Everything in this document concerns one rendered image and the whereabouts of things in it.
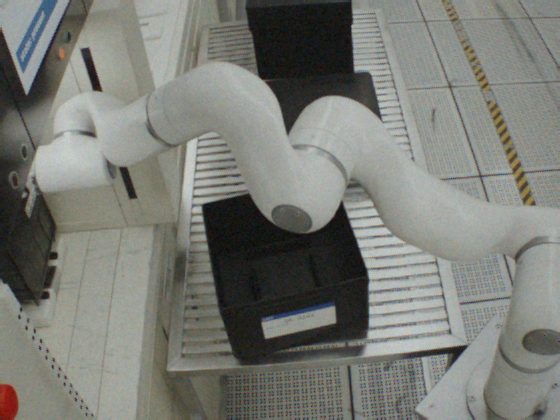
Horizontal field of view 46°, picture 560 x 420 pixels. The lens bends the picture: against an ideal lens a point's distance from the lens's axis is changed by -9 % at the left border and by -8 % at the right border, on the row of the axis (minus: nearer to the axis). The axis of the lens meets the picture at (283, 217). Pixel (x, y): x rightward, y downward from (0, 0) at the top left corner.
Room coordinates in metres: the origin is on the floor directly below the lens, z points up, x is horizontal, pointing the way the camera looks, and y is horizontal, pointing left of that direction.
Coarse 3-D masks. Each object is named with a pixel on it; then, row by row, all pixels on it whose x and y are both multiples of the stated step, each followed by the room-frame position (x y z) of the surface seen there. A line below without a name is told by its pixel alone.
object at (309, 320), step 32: (224, 224) 1.03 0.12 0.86; (256, 224) 1.03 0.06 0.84; (224, 256) 1.02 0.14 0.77; (256, 256) 1.00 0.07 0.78; (288, 256) 0.99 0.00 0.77; (320, 256) 0.98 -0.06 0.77; (352, 256) 0.90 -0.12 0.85; (224, 288) 0.93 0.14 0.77; (256, 288) 0.90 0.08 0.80; (288, 288) 0.91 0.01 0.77; (320, 288) 0.77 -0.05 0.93; (352, 288) 0.77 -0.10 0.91; (224, 320) 0.76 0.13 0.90; (256, 320) 0.76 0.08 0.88; (288, 320) 0.76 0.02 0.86; (320, 320) 0.77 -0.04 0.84; (352, 320) 0.77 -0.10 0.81; (256, 352) 0.76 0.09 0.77
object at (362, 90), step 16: (288, 80) 1.50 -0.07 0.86; (304, 80) 1.49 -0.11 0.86; (320, 80) 1.48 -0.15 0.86; (336, 80) 1.47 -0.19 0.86; (352, 80) 1.46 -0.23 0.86; (368, 80) 1.45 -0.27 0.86; (288, 96) 1.43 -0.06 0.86; (304, 96) 1.42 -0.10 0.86; (320, 96) 1.37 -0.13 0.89; (352, 96) 1.39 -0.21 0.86; (368, 96) 1.39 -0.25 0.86; (288, 112) 1.37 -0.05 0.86; (288, 128) 1.30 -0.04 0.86
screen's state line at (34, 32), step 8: (48, 0) 0.89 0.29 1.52; (56, 0) 0.92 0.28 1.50; (40, 8) 0.85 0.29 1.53; (48, 8) 0.88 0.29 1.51; (40, 16) 0.84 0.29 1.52; (48, 16) 0.87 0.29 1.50; (32, 24) 0.81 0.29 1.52; (40, 24) 0.84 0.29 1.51; (32, 32) 0.80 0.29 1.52; (40, 32) 0.83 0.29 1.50; (24, 40) 0.77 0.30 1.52; (32, 40) 0.79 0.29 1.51; (24, 48) 0.76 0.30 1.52; (32, 48) 0.79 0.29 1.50; (24, 56) 0.75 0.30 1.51; (24, 64) 0.75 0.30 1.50; (24, 72) 0.74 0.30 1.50
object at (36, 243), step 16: (32, 208) 0.96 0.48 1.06; (48, 208) 1.02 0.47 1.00; (16, 224) 0.88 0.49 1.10; (32, 224) 0.93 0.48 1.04; (48, 224) 0.99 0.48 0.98; (16, 240) 0.85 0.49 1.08; (32, 240) 0.90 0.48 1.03; (48, 240) 0.96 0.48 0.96; (16, 256) 0.83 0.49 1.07; (32, 256) 0.88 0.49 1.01; (48, 256) 0.93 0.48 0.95; (0, 272) 0.81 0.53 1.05; (16, 272) 0.81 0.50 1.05; (32, 272) 0.85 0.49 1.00; (16, 288) 0.81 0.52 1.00; (32, 288) 0.82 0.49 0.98
